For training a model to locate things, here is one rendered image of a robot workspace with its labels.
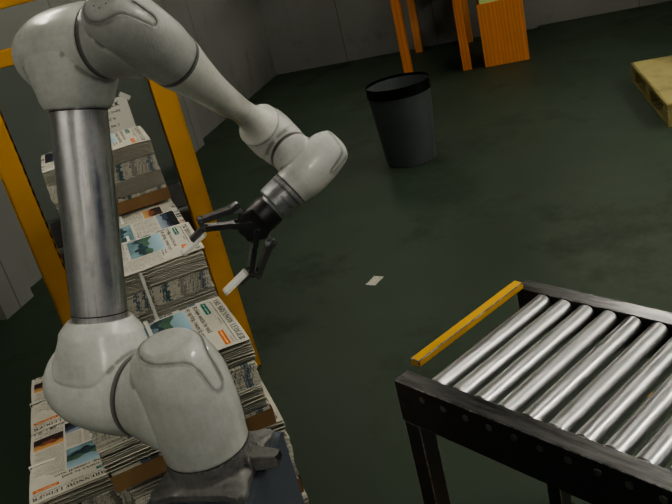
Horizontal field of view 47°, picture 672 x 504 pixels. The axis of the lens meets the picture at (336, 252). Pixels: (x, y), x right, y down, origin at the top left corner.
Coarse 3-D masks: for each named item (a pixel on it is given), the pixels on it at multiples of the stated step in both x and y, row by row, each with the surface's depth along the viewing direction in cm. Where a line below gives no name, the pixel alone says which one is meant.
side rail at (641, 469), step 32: (416, 384) 184; (416, 416) 187; (448, 416) 177; (480, 416) 169; (512, 416) 165; (480, 448) 174; (512, 448) 165; (544, 448) 157; (576, 448) 152; (608, 448) 150; (544, 480) 162; (576, 480) 154; (608, 480) 148; (640, 480) 141
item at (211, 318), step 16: (192, 304) 191; (208, 304) 189; (224, 304) 186; (160, 320) 187; (176, 320) 184; (192, 320) 182; (208, 320) 180; (224, 320) 178; (208, 336) 173; (224, 336) 171; (240, 336) 169; (224, 352) 167; (240, 352) 168; (240, 368) 169; (256, 368) 170; (240, 384) 170; (256, 384) 172; (240, 400) 171; (256, 400) 172
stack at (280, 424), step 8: (264, 392) 191; (272, 400) 187; (280, 416) 180; (272, 424) 179; (280, 424) 179; (288, 440) 182; (288, 448) 183; (296, 472) 185; (152, 480) 173; (160, 480) 173; (136, 488) 173; (144, 488) 173; (152, 488) 174; (136, 496) 173; (144, 496) 174; (304, 496) 189
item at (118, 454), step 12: (96, 432) 161; (96, 444) 162; (108, 444) 163; (120, 444) 163; (132, 444) 164; (144, 444) 165; (108, 456) 163; (120, 456) 164; (132, 456) 165; (144, 456) 166; (156, 456) 168; (108, 468) 164; (120, 468) 165
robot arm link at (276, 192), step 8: (272, 184) 170; (280, 184) 169; (264, 192) 170; (272, 192) 169; (280, 192) 169; (288, 192) 169; (272, 200) 169; (280, 200) 169; (288, 200) 170; (296, 200) 170; (280, 208) 170; (288, 208) 170; (296, 208) 172; (280, 216) 172; (288, 216) 172
